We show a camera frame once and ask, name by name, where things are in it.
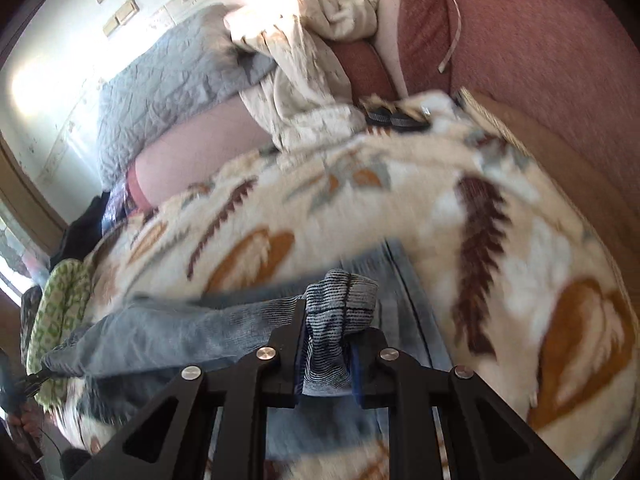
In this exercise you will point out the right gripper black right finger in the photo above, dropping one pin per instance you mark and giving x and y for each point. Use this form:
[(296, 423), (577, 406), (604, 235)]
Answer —
[(361, 350)]

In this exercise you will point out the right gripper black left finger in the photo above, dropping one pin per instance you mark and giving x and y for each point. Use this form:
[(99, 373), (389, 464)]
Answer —
[(285, 384)]

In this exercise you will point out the grey blue denim pants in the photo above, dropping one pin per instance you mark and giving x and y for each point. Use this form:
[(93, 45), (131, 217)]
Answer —
[(130, 355)]

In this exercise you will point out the black clothing pile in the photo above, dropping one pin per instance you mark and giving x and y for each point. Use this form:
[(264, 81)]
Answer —
[(82, 235)]

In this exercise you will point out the left hand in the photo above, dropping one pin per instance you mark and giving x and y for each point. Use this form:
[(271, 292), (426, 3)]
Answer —
[(30, 419)]

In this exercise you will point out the green white patterned cloth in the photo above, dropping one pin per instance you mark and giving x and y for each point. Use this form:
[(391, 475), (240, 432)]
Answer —
[(60, 311)]

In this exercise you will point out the cream leaf pattern fleece blanket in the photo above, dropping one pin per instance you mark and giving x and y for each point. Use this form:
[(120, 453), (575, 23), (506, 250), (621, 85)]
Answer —
[(527, 258)]

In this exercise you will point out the pink bed sheet mattress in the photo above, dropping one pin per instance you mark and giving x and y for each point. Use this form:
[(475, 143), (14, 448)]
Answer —
[(192, 151)]

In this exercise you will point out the black small device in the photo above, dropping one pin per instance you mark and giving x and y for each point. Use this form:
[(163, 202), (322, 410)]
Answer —
[(391, 115)]

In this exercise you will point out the white crumpled cloth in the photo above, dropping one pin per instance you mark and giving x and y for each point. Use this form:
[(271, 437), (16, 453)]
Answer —
[(306, 101)]

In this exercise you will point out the grey quilted blanket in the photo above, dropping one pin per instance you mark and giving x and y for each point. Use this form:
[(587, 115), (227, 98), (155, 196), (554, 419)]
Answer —
[(194, 66)]

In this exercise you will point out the dark red pillow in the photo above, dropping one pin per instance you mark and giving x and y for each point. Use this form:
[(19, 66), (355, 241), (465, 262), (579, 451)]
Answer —
[(568, 64)]

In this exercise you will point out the wooden door frame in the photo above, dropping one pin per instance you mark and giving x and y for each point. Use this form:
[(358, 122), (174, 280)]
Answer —
[(41, 223)]

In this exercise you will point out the beige wall switch plate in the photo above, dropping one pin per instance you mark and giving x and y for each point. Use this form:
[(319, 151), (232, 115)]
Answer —
[(121, 17)]

